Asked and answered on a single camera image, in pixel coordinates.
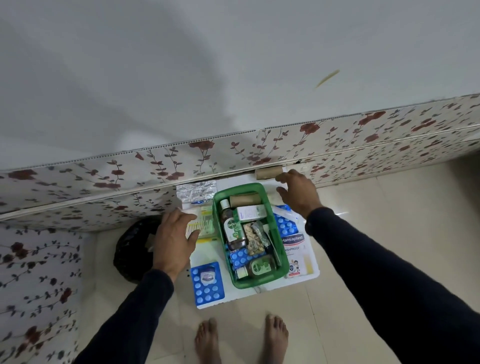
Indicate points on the cotton swab packet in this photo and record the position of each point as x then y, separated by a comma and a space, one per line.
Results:
204, 225

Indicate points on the large brown antiseptic bottle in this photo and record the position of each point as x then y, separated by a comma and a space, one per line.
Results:
232, 230

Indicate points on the person's right thumb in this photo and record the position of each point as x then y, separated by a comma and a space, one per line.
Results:
283, 195

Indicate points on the brown bandage roll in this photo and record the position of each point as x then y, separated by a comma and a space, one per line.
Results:
268, 173
245, 200

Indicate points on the person's left foot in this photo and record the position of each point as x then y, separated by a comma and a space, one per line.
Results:
207, 343

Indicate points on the person's left thumb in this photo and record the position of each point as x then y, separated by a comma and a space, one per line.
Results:
193, 239

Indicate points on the person's right hand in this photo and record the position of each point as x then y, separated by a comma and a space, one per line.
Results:
302, 197

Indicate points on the person's left hand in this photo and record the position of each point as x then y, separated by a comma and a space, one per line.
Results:
170, 247

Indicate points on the person's foot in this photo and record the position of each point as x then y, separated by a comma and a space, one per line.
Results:
275, 339
207, 343

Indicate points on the small white table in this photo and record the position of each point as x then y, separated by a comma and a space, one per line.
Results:
210, 253

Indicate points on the blue blister pack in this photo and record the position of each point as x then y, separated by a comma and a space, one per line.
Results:
287, 225
240, 258
208, 294

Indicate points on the white plaster box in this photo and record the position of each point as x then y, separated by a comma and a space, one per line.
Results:
298, 255

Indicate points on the silver foil sachet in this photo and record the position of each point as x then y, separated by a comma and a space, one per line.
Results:
261, 232

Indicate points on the small green antiseptic bottle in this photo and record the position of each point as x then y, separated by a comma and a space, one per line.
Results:
260, 267

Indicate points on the person's right foot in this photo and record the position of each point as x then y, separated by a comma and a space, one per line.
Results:
275, 339

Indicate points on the person's right forearm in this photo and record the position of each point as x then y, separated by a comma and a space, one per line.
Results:
386, 292

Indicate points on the green plastic basket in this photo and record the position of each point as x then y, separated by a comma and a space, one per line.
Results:
282, 262

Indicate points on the tan pill blister pack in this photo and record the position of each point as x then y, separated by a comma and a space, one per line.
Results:
253, 238

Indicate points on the small round balm jar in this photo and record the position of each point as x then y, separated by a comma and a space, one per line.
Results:
207, 276

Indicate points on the floral corrugated plastic sheet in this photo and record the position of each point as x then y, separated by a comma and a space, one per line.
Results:
225, 157
37, 292
93, 212

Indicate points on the silver blister pack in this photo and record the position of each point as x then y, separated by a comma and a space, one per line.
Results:
195, 191

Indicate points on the white green medicine box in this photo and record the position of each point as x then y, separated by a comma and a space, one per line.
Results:
251, 213

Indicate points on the black garbage bag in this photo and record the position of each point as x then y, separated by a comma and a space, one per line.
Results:
133, 251

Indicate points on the person's left forearm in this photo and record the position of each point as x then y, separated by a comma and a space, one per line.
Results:
131, 322

